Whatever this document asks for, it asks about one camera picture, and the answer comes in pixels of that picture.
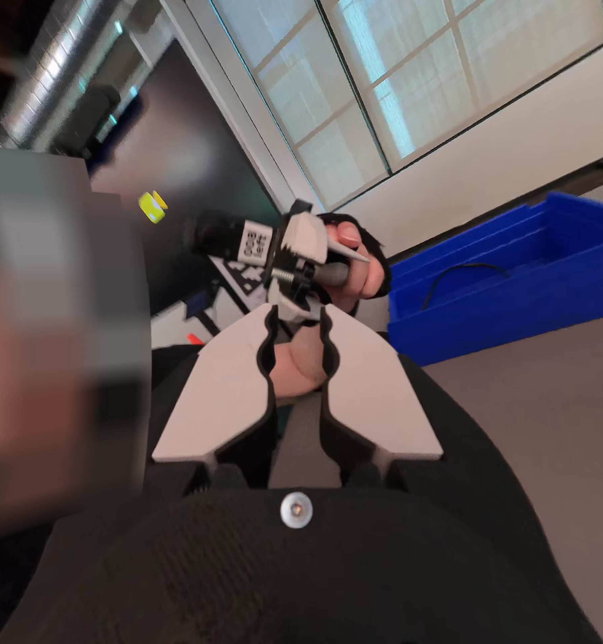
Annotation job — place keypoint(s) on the blue plastic bin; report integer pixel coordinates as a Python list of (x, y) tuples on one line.
[(507, 327)]

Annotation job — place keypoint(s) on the silver spiral air duct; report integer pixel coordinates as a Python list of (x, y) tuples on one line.
[(55, 65)]

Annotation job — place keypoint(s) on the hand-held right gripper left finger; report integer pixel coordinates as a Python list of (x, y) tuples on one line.
[(216, 402)]

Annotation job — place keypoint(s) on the person's left forearm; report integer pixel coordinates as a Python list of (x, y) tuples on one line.
[(296, 367)]

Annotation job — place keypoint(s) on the black partition panel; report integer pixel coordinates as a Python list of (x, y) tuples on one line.
[(180, 151)]

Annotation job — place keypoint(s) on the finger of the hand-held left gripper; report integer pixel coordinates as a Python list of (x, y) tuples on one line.
[(306, 236), (296, 309)]

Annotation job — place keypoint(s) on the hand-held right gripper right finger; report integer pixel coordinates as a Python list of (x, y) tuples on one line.
[(376, 402)]

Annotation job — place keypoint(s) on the framed marker sign on stand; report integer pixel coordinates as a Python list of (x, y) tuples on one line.
[(243, 279)]

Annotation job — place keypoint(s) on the yellow green sticker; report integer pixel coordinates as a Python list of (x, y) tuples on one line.
[(153, 209)]

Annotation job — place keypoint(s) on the white framed window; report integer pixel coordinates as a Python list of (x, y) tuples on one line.
[(382, 75)]

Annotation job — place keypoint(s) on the person's left hand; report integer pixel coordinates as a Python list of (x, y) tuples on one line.
[(366, 279)]

